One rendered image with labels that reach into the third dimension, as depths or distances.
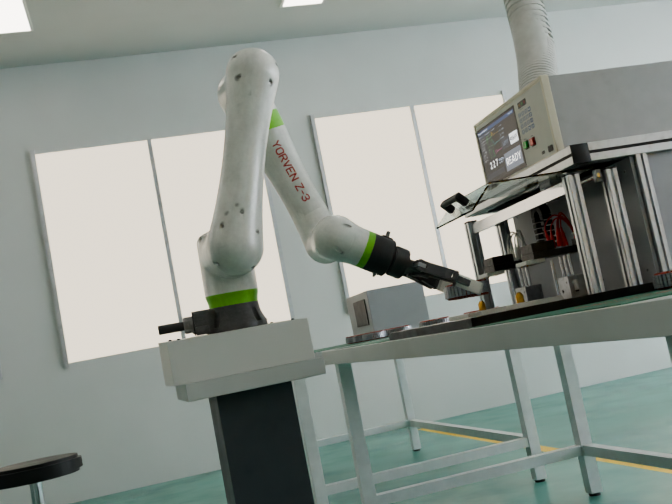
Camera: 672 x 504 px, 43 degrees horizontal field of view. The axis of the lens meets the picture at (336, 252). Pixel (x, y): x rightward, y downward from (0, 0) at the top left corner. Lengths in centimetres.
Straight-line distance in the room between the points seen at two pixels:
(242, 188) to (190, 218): 489
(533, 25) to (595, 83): 153
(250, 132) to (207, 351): 50
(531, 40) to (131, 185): 393
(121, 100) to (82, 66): 40
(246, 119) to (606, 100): 91
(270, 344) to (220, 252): 24
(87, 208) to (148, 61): 128
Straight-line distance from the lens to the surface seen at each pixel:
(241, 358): 196
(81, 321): 671
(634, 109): 232
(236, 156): 195
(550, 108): 220
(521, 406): 395
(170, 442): 671
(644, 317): 126
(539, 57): 368
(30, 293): 677
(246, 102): 198
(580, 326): 141
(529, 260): 217
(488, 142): 251
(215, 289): 207
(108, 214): 681
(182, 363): 195
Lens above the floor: 78
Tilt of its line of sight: 6 degrees up
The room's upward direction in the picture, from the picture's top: 11 degrees counter-clockwise
